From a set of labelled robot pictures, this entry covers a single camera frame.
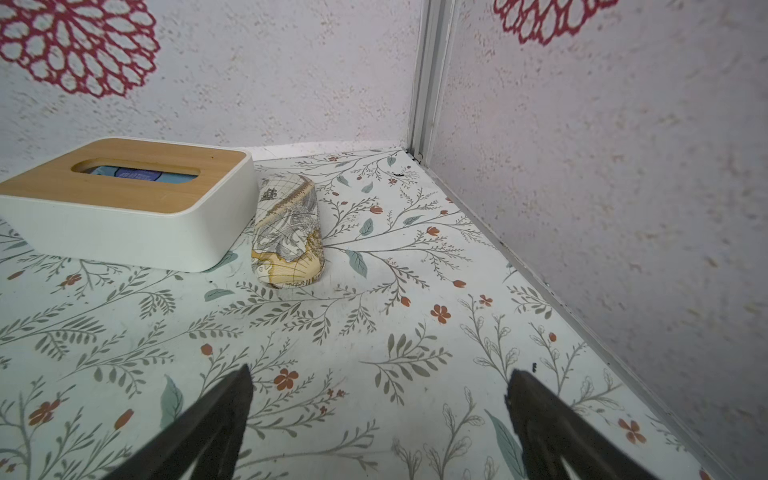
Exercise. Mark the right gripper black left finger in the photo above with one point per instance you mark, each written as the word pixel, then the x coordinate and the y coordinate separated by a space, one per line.
pixel 205 441

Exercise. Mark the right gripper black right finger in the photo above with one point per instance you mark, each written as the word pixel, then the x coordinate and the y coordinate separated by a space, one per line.
pixel 556 442

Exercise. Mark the white tissue box wooden lid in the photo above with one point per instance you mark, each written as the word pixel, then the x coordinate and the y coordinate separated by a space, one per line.
pixel 135 202

